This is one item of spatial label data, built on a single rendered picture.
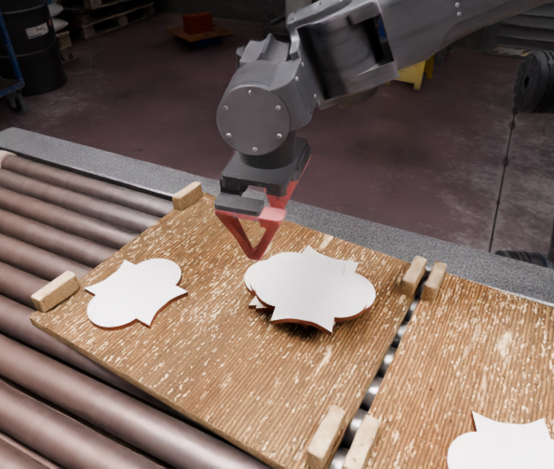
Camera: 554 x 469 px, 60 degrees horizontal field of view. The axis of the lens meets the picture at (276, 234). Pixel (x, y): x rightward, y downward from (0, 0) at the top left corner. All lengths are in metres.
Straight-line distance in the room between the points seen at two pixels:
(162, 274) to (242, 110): 0.36
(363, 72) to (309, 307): 0.28
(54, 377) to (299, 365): 0.28
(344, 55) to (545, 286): 0.49
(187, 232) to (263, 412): 0.34
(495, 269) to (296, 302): 0.33
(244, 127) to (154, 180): 0.59
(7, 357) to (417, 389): 0.48
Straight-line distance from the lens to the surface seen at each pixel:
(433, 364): 0.59
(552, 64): 1.62
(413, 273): 0.66
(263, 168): 0.47
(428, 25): 0.42
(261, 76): 0.38
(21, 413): 0.61
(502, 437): 0.55
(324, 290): 0.59
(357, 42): 0.42
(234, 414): 0.53
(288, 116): 0.36
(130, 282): 0.67
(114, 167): 1.01
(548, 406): 0.61
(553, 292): 0.78
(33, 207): 0.93
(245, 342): 0.58
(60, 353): 0.67
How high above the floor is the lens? 1.38
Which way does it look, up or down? 37 degrees down
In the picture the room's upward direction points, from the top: straight up
